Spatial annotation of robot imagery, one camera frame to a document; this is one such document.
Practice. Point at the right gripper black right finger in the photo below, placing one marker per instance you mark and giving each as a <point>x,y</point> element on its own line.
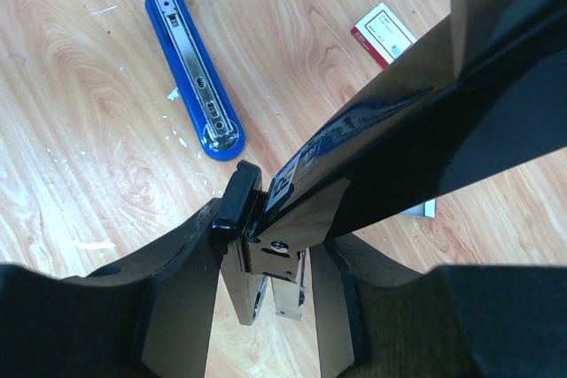
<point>377,318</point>

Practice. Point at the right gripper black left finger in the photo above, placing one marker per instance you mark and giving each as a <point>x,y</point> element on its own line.
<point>148,314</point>

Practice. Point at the small black clip object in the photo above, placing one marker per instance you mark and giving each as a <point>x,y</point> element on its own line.
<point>481,92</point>

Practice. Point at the blue black stapler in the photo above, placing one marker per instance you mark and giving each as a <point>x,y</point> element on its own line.
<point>212,115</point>

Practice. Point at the open staple box tray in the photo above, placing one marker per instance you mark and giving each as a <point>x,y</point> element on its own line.
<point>426,209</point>

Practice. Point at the red white staple box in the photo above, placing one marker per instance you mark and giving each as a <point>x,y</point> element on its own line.
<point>383,35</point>

